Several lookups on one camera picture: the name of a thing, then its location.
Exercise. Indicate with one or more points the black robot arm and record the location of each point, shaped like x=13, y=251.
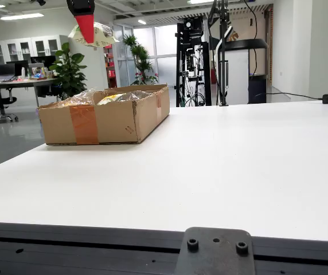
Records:
x=40, y=2

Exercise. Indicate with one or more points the white black kiosk machine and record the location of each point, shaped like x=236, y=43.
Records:
x=238, y=71

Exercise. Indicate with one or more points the black mounting plate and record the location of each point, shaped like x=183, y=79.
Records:
x=214, y=255

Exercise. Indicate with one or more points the clear plastic snack bag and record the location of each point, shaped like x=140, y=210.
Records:
x=136, y=95
x=78, y=98

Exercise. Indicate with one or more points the tall thin potted plant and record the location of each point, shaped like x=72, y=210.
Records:
x=141, y=57

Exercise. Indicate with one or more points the yellow snack packet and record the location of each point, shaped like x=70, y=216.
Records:
x=109, y=99

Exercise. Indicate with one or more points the white glass-door cabinets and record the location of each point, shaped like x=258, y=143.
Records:
x=15, y=48

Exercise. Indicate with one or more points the red display shelf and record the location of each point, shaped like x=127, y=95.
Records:
x=109, y=66

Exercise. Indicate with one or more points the black articulated stand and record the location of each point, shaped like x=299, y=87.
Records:
x=223, y=57

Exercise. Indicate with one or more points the red fire extinguisher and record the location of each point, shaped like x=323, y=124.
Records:
x=213, y=76

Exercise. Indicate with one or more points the dark aluminium table rail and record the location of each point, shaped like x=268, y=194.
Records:
x=66, y=252

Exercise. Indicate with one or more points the black computer monitor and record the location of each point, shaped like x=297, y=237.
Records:
x=5, y=69
x=20, y=66

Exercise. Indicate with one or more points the grey office desk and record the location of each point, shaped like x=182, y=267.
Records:
x=29, y=82

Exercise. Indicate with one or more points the green white snack packet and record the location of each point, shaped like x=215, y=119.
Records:
x=102, y=35

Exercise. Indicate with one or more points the black equipment rack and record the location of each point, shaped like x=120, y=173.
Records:
x=192, y=34

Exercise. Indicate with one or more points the large leafy potted plant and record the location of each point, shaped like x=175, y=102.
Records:
x=69, y=71

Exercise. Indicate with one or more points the brown cardboard box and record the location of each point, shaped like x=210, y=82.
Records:
x=115, y=123

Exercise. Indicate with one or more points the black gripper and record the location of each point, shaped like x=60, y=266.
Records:
x=81, y=6

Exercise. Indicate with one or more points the white plastic bottle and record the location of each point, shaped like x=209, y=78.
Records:
x=23, y=73

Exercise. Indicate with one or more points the small ceiling light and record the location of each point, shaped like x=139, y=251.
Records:
x=142, y=21

